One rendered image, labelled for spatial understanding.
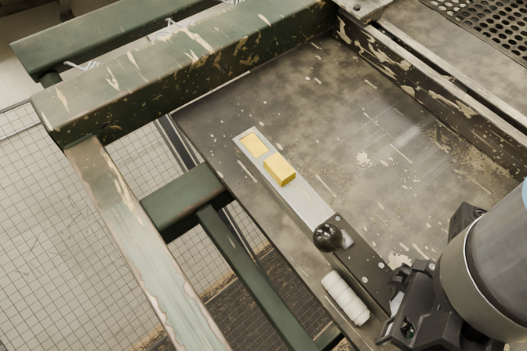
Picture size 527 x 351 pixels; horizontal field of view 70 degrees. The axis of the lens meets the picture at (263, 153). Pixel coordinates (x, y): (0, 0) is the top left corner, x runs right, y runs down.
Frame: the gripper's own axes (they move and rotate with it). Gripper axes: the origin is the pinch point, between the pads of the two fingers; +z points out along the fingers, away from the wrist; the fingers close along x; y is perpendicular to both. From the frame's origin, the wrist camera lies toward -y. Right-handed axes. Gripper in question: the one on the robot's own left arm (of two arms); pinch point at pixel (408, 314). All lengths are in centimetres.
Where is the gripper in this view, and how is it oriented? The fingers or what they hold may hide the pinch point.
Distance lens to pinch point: 50.8
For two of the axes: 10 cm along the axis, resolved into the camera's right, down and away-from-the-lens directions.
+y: -5.4, 7.0, -4.7
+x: 8.4, 4.6, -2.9
